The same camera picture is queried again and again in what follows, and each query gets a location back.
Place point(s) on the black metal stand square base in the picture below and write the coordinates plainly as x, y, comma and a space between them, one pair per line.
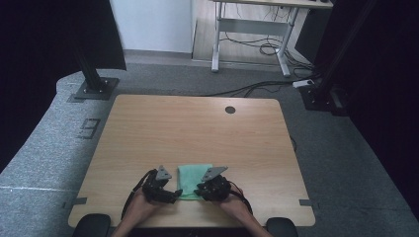
95, 89

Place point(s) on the person's right hand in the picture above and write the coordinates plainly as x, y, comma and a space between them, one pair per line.
235, 205

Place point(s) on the white power strip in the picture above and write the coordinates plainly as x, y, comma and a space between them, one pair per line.
303, 83

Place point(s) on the dark cabinet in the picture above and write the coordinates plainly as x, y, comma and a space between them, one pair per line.
309, 36

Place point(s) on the grey floor socket cover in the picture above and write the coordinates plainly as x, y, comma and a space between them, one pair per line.
89, 128

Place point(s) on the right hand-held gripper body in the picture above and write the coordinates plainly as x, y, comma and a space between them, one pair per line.
217, 187

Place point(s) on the green towel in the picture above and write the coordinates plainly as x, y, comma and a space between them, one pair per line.
189, 181

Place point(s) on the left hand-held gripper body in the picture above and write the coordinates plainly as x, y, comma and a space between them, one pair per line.
154, 187

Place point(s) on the black metal stand slanted post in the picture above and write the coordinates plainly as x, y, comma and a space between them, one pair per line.
332, 72

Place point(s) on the white metal frame desk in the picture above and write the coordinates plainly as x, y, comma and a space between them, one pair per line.
252, 27

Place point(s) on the grey tape strip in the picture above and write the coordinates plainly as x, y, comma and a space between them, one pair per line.
307, 202
77, 201

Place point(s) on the person's left hand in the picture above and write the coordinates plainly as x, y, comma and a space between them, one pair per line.
140, 210

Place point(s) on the black curtain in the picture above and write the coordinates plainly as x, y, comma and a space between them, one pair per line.
385, 98
39, 65

